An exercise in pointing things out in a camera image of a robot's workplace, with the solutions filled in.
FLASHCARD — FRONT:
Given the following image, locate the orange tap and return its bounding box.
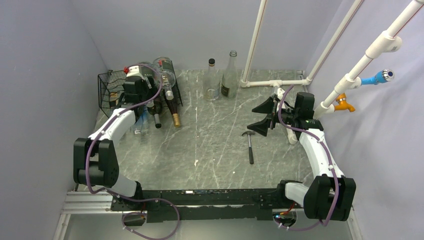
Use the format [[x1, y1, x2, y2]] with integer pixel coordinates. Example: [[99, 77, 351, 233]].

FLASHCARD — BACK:
[[334, 93, 356, 112]]

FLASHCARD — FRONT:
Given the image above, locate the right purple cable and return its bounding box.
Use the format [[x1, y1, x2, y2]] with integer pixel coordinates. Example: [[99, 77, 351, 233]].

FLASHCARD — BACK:
[[273, 84, 340, 232]]

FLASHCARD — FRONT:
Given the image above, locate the clear bottle with dark label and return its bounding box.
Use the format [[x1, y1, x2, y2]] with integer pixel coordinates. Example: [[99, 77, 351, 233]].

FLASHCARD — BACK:
[[220, 50, 239, 98]]

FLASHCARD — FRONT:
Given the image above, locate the blue glass bottle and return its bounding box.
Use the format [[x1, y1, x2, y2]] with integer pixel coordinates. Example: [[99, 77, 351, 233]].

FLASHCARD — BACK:
[[131, 106, 149, 135]]

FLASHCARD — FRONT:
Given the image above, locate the black handled hammer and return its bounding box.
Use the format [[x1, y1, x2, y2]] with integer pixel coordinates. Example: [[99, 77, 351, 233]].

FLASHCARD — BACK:
[[242, 130, 256, 165]]

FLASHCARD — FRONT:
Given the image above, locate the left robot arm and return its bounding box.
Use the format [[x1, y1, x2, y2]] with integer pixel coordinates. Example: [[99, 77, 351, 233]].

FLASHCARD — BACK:
[[73, 75, 162, 210]]

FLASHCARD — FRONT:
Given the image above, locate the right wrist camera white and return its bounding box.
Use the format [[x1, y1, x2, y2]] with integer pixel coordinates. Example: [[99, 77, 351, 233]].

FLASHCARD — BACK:
[[271, 87, 285, 102]]

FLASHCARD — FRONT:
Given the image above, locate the clear frosted short bottle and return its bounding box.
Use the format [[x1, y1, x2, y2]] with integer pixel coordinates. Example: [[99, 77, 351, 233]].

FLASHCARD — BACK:
[[203, 58, 220, 101]]

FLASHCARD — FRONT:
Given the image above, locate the dark bottle silver cap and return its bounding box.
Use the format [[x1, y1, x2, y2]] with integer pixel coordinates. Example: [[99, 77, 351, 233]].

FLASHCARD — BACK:
[[146, 97, 163, 129]]

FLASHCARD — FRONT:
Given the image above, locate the amber bottle gold foil neck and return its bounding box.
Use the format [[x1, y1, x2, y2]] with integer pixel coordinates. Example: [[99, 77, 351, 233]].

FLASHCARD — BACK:
[[165, 97, 181, 128]]

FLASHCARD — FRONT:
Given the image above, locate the blue tap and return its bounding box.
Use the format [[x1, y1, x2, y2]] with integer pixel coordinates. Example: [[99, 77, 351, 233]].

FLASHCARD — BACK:
[[361, 69, 395, 86]]

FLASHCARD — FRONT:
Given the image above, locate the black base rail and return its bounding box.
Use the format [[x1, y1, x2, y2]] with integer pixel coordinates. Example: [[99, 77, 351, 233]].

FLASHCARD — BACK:
[[110, 188, 300, 223]]

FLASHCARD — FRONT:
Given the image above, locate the black wire wine rack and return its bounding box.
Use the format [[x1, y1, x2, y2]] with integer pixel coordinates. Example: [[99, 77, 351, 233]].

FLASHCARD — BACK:
[[97, 70, 183, 120]]

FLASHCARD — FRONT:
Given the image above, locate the white pvc pipe frame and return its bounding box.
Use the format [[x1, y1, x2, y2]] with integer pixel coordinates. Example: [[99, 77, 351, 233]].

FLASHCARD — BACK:
[[240, 0, 424, 145]]

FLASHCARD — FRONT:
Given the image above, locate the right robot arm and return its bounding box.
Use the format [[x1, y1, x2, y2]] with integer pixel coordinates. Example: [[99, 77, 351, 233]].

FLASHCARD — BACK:
[[247, 92, 356, 222]]

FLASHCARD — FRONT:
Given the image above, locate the clear bottle red label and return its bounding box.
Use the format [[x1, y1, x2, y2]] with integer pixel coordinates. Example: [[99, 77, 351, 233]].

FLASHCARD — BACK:
[[153, 56, 176, 101]]

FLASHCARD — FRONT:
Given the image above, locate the clear bottle green label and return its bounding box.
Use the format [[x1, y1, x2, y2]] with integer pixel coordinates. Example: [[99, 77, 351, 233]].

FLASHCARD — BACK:
[[138, 61, 156, 89]]

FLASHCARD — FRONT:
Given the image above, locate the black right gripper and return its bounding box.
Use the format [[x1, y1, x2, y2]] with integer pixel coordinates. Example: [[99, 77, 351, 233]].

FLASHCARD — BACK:
[[247, 96, 299, 136]]

